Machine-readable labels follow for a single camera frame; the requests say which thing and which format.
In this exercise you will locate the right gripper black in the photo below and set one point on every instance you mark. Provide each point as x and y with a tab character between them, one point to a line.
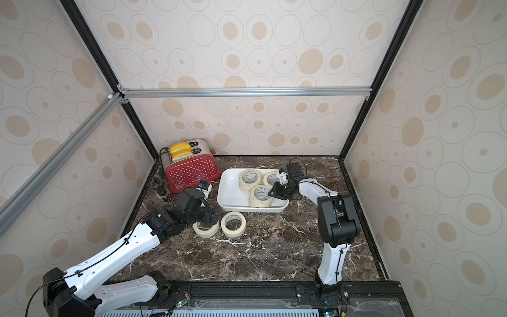
280	190

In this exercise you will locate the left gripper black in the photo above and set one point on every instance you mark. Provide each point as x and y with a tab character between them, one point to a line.
209	216

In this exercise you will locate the masking tape roll two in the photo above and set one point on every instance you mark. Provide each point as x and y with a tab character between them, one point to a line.
270	179

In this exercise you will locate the masking tape roll five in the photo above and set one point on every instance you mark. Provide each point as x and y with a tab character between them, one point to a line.
206	233

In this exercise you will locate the masking tape roll four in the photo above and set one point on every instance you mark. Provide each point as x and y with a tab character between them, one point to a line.
259	197

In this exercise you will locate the white plastic storage tray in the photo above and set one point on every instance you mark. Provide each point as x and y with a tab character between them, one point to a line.
231	198

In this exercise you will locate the masking tape roll one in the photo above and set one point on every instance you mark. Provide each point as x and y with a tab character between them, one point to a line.
248	179

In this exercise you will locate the masking tape roll three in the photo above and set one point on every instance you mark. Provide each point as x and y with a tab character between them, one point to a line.
233	224

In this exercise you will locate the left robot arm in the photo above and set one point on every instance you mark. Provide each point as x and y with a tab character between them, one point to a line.
83	290

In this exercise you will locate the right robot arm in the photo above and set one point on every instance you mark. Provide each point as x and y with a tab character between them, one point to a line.
338	222

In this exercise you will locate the red polka dot toaster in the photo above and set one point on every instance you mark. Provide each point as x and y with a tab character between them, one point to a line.
189	172

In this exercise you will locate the small dark sauce bottle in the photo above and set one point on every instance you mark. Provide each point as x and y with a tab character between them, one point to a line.
159	187

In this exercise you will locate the yellow toast slice front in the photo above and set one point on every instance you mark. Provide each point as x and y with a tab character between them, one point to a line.
181	155

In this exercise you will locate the yellow toast slice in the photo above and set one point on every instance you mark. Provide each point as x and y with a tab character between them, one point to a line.
183	146
181	155

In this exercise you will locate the yellow toast slice rear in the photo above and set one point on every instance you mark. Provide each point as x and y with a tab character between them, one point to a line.
183	146

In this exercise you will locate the left slanted aluminium bar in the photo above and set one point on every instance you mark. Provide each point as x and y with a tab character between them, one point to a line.
22	198

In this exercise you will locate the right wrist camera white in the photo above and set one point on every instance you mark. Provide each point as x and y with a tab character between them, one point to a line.
283	177

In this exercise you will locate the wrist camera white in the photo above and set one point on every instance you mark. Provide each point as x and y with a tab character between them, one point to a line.
205	188
283	177

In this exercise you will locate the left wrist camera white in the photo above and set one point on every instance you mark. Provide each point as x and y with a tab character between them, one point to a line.
205	188

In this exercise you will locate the horizontal aluminium frame bar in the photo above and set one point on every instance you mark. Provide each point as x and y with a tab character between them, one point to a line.
132	93

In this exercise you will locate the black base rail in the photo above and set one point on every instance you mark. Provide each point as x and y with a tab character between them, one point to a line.
160	293

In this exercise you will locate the black right frame post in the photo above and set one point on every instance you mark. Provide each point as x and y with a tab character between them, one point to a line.
394	47

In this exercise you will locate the black frame post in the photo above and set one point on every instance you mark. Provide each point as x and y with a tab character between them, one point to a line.
78	21
394	47

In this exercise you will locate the black left frame post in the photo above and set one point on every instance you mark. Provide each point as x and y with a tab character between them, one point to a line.
78	21

